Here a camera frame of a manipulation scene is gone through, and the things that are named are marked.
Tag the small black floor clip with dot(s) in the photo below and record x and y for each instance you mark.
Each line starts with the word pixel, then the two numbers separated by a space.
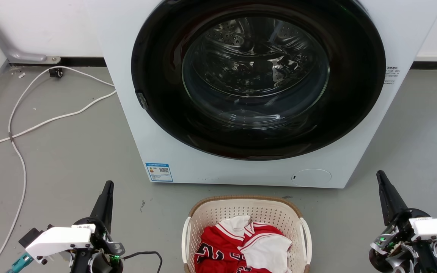
pixel 56 72

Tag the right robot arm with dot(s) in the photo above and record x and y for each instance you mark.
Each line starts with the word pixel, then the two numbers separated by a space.
pixel 393 258

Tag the red basketball jersey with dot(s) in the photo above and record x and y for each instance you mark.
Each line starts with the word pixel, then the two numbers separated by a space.
pixel 218 248

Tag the black round washer door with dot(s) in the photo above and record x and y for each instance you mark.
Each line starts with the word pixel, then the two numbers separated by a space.
pixel 157 94

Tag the blue energy label sticker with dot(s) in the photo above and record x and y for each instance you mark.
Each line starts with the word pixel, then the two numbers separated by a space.
pixel 159 172

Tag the beige perforated laundry basket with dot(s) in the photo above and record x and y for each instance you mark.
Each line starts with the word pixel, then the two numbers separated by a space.
pixel 241 208

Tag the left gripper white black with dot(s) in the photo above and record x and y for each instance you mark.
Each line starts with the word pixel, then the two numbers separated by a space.
pixel 61 240

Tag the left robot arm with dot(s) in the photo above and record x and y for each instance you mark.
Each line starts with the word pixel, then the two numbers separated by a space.
pixel 89 263

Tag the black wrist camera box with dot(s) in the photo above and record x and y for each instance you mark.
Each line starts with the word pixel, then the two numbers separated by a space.
pixel 30 237

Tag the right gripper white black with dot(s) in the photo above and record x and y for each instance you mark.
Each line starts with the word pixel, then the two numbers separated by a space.
pixel 436 229

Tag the round white filter cover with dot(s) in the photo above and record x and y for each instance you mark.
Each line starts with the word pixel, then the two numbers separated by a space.
pixel 311 177

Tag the white front-load washing machine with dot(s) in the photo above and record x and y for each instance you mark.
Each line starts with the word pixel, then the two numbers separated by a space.
pixel 157 148

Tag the grey wall pipe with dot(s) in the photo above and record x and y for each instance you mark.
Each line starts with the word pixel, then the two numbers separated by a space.
pixel 17 56

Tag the grey printed text label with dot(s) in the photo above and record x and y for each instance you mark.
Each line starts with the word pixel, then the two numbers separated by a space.
pixel 391 75

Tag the small white scrap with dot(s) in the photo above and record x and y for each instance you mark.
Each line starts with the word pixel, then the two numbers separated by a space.
pixel 21 74

